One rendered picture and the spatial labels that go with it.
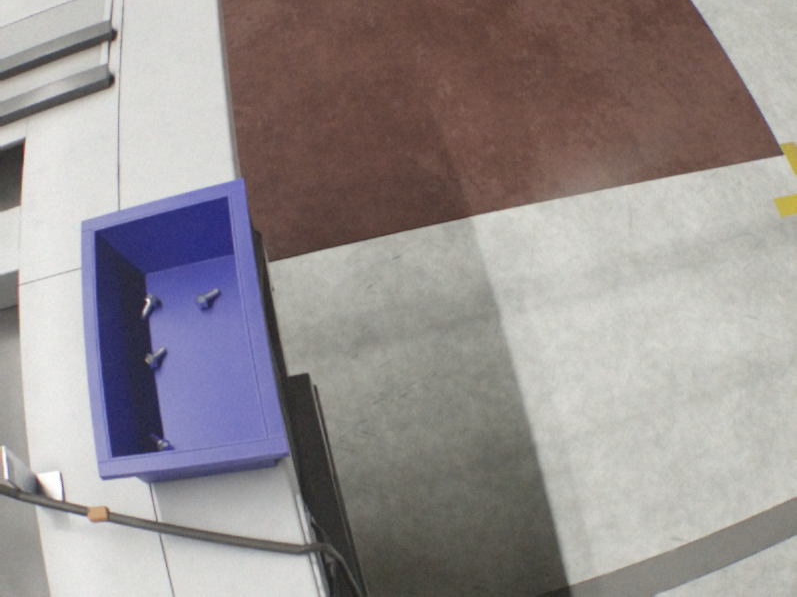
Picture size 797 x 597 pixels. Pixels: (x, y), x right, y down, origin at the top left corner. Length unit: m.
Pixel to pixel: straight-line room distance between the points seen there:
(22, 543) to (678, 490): 1.17
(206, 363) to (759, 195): 1.44
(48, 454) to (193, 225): 0.25
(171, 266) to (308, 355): 0.90
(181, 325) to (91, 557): 0.23
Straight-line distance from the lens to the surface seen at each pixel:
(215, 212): 0.80
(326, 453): 1.20
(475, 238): 1.82
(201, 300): 0.81
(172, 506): 0.76
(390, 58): 2.10
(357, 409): 1.67
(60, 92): 1.02
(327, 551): 0.73
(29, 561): 0.87
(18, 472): 0.77
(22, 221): 0.95
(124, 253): 0.83
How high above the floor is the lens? 1.54
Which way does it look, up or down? 60 degrees down
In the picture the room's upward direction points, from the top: 6 degrees counter-clockwise
